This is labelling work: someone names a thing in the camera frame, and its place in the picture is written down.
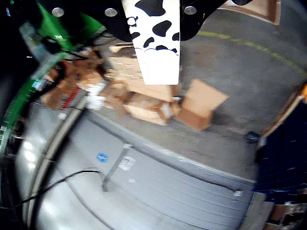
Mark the cow print hand cream box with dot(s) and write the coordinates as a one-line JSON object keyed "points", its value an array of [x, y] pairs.
{"points": [[160, 67]]}

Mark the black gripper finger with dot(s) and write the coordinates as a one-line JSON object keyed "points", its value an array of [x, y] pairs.
{"points": [[96, 9], [192, 19]]}

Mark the printed cardboard shipping box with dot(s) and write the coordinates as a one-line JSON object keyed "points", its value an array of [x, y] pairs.
{"points": [[146, 110], [134, 88]]}

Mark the crumpled white paper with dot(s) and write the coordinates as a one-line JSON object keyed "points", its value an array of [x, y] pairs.
{"points": [[96, 98]]}

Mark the green metal shelf riser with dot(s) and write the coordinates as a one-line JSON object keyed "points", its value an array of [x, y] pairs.
{"points": [[45, 69]]}

